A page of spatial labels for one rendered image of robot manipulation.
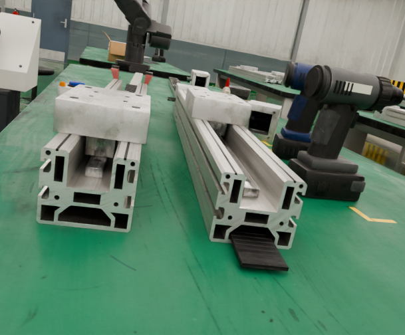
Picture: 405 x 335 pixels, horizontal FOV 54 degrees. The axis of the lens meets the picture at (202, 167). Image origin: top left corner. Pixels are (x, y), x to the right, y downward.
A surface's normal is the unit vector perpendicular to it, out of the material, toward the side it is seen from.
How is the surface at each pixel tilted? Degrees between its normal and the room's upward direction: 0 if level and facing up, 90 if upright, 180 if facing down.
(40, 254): 0
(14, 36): 43
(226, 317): 0
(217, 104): 90
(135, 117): 90
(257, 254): 0
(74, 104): 90
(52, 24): 90
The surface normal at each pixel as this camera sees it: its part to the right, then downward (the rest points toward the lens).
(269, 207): 0.18, -0.94
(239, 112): 0.12, 0.29
